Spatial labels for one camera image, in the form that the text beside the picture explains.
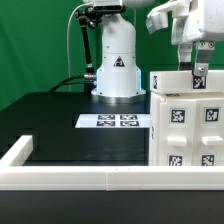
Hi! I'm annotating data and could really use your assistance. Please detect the white cable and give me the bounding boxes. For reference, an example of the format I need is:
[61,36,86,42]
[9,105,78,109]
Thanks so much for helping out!
[66,3,88,93]

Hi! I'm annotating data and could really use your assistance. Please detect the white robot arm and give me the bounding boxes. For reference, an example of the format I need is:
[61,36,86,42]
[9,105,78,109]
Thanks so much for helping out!
[82,0,224,103]

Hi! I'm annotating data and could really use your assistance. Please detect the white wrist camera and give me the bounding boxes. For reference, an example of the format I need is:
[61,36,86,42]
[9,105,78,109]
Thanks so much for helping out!
[146,0,190,34]

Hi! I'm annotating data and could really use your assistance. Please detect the black cable bundle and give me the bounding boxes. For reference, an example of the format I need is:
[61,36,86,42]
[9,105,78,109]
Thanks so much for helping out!
[49,75,98,93]

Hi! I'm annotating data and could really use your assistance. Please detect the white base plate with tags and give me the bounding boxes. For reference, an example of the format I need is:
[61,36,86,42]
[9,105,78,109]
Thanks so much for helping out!
[75,114,150,128]

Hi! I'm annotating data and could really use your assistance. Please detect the white cabinet door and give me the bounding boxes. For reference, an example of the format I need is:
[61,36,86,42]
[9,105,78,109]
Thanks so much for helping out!
[158,99,196,166]
[192,98,224,166]

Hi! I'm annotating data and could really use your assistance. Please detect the white U-shaped obstacle wall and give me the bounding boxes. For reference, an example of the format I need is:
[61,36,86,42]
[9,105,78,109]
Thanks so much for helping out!
[0,135,224,191]

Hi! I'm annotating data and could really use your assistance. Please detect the white cabinet body box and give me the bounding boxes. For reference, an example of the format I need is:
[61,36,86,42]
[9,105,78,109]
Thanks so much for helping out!
[149,93,224,166]

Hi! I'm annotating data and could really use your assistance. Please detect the white cabinet top block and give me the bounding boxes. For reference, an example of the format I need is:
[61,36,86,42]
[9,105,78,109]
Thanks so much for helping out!
[150,70,224,94]

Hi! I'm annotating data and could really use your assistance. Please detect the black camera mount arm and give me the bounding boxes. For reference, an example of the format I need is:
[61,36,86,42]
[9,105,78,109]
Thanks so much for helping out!
[75,4,126,77]

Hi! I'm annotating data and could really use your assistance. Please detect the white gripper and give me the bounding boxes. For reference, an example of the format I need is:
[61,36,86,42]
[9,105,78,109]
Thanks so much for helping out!
[171,0,224,77]

